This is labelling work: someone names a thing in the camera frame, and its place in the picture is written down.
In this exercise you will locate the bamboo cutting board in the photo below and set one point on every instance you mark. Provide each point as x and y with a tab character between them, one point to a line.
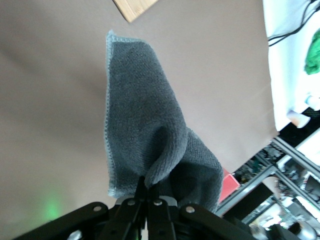
135	10

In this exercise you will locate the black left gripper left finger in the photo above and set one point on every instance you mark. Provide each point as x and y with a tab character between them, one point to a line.
125	220

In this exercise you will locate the grey microfibre cloth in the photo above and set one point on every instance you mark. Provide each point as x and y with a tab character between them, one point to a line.
140	100

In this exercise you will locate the pink plastic box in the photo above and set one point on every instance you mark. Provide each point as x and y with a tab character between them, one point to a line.
230	186

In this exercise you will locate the green fuzzy object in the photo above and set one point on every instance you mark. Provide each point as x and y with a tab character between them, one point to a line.
313	57

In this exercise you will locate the aluminium shelving frame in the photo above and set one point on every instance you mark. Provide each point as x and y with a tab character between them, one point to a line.
270	172

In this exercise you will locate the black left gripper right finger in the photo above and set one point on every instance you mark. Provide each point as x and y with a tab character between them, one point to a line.
160	220

